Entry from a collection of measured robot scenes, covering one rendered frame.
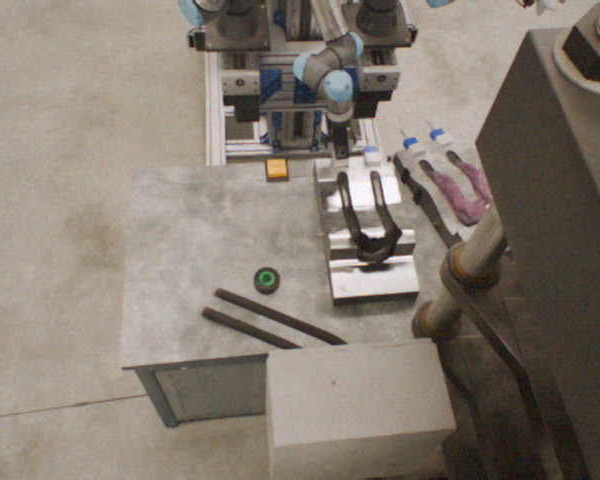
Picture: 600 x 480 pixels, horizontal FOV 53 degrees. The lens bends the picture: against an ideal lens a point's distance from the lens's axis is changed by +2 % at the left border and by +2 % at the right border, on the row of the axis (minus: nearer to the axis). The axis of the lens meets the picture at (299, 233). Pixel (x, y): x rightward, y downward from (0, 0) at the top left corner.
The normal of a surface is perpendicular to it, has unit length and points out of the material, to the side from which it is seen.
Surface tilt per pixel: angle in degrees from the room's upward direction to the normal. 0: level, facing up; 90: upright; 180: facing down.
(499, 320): 0
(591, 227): 90
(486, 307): 0
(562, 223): 90
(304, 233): 0
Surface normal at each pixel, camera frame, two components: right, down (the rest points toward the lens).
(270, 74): 0.05, -0.52
